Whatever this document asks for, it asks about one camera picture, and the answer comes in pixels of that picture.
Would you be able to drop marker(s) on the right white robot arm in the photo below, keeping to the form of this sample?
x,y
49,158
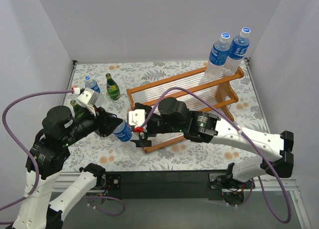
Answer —
x,y
273,151

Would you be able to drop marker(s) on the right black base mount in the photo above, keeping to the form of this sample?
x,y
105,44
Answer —
x,y
222,181

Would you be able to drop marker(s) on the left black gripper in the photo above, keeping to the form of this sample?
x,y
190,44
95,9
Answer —
x,y
105,124

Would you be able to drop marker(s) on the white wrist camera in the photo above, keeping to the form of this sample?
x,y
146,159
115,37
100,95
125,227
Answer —
x,y
136,118
88,98

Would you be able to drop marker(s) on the green glass bottle upright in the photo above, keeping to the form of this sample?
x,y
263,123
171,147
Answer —
x,y
112,87

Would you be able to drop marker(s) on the orange three-tier glass shelf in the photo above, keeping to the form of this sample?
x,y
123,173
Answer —
x,y
218,93

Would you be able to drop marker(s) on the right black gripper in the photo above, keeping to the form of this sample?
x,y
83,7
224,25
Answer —
x,y
147,130

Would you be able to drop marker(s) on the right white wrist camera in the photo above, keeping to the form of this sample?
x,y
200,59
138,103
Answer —
x,y
136,118

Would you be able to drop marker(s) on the aluminium front frame rail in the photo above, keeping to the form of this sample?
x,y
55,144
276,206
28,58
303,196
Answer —
x,y
159,185

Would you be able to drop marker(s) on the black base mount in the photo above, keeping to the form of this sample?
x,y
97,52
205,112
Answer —
x,y
222,181
109,182

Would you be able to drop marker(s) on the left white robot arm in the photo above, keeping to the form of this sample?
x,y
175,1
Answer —
x,y
45,163

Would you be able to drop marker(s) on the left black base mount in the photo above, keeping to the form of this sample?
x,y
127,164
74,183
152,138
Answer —
x,y
109,182

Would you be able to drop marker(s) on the green glass bottle left edge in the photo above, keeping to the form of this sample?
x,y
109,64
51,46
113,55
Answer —
x,y
77,109

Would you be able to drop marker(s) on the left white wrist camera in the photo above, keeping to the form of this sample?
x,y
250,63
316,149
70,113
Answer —
x,y
88,98

